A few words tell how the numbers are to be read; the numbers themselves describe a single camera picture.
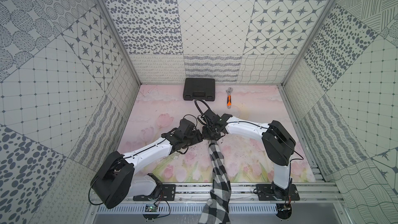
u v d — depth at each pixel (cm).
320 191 76
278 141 53
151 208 72
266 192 73
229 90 118
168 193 74
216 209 67
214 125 67
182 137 66
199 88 115
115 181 41
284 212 70
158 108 108
